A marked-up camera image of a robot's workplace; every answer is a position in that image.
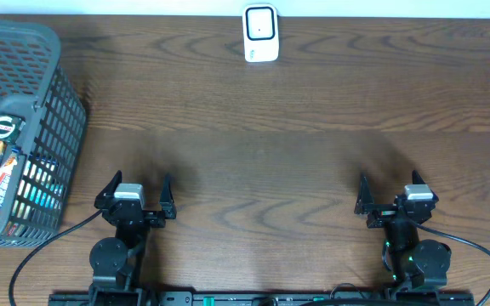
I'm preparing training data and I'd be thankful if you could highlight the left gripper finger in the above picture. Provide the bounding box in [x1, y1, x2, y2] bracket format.
[159, 173, 177, 219]
[94, 170, 123, 209]

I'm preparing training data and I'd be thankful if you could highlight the white barcode scanner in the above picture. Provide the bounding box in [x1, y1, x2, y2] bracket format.
[242, 3, 280, 63]

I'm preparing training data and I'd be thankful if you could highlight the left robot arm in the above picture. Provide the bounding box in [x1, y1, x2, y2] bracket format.
[86, 171, 177, 306]

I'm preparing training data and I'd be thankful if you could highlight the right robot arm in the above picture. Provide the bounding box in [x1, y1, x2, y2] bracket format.
[354, 171, 452, 305]

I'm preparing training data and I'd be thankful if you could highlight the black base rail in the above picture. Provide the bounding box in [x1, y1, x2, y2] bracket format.
[48, 290, 476, 306]

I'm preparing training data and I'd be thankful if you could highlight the dark green round-logo packet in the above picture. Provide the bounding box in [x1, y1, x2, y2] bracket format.
[0, 113, 26, 144]

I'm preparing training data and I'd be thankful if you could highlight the grey plastic shopping basket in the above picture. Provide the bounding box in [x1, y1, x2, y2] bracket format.
[0, 20, 87, 247]

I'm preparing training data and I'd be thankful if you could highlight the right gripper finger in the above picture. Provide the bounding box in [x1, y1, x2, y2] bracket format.
[354, 173, 374, 214]
[412, 170, 438, 201]

